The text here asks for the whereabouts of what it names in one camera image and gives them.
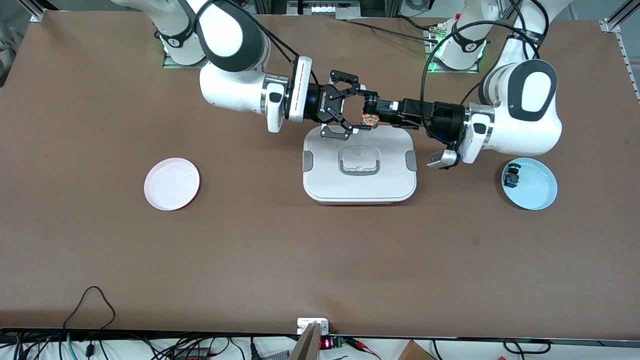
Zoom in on white lidded box grey clips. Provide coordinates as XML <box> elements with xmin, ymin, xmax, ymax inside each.
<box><xmin>302</xmin><ymin>125</ymin><xmax>418</xmax><ymax>205</ymax></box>

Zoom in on brown cardboard box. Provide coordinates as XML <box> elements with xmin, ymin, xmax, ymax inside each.
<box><xmin>397</xmin><ymin>340</ymin><xmax>437</xmax><ymax>360</ymax></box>

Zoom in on light blue round plate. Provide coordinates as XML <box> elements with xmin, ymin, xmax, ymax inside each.
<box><xmin>501</xmin><ymin>157</ymin><xmax>558</xmax><ymax>211</ymax></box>

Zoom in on pale pink round plate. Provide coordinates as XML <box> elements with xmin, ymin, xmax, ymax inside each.
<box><xmin>144</xmin><ymin>157</ymin><xmax>201</xmax><ymax>211</ymax></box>

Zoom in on small white electronic device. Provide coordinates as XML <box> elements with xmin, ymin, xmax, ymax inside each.
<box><xmin>297</xmin><ymin>317</ymin><xmax>330</xmax><ymax>335</ymax></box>

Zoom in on grey metal mounting bar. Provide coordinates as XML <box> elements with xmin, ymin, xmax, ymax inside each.
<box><xmin>289</xmin><ymin>322</ymin><xmax>322</xmax><ymax>360</ymax></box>

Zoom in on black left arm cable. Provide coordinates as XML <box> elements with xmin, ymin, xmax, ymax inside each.
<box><xmin>421</xmin><ymin>0</ymin><xmax>543</xmax><ymax>151</ymax></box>

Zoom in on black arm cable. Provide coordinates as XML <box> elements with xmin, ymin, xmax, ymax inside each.
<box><xmin>190</xmin><ymin>0</ymin><xmax>321</xmax><ymax>86</ymax></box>
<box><xmin>421</xmin><ymin>0</ymin><xmax>543</xmax><ymax>151</ymax></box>

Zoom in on black base supply cable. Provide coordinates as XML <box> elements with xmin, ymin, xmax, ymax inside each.
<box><xmin>345</xmin><ymin>15</ymin><xmax>442</xmax><ymax>42</ymax></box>

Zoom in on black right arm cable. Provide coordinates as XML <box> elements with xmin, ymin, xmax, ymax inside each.
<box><xmin>190</xmin><ymin>0</ymin><xmax>321</xmax><ymax>86</ymax></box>

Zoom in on aluminium rail with light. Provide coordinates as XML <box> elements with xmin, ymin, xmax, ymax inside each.
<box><xmin>287</xmin><ymin>0</ymin><xmax>361</xmax><ymax>21</ymax></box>

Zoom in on green black push-button switch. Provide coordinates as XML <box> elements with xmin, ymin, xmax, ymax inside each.
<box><xmin>503</xmin><ymin>162</ymin><xmax>522</xmax><ymax>189</ymax></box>

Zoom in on red clip lead cable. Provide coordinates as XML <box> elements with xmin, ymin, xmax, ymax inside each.
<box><xmin>345</xmin><ymin>337</ymin><xmax>383</xmax><ymax>360</ymax></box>

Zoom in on black cable loop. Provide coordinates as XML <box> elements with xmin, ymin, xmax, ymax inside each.
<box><xmin>502</xmin><ymin>339</ymin><xmax>552</xmax><ymax>356</ymax></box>

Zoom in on thin black looped cable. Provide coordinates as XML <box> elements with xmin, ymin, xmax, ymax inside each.
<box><xmin>62</xmin><ymin>286</ymin><xmax>117</xmax><ymax>333</ymax></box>

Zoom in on teal cable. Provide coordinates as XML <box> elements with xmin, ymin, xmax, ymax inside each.
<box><xmin>59</xmin><ymin>333</ymin><xmax>77</xmax><ymax>360</ymax></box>

